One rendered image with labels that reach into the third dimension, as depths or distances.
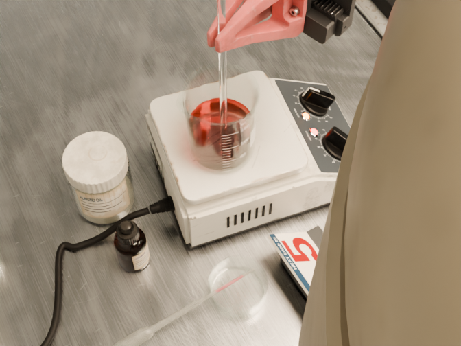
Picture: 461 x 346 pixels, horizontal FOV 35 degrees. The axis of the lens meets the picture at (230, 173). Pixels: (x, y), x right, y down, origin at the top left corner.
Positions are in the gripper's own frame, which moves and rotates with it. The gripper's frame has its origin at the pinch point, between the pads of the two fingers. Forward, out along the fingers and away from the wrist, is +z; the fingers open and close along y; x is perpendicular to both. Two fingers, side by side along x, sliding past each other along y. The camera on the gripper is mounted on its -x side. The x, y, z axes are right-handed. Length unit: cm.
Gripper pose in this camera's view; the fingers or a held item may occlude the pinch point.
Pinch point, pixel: (220, 36)
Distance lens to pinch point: 52.4
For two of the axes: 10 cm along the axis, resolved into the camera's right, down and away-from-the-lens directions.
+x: 0.1, 5.1, 8.6
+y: 7.5, 5.7, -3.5
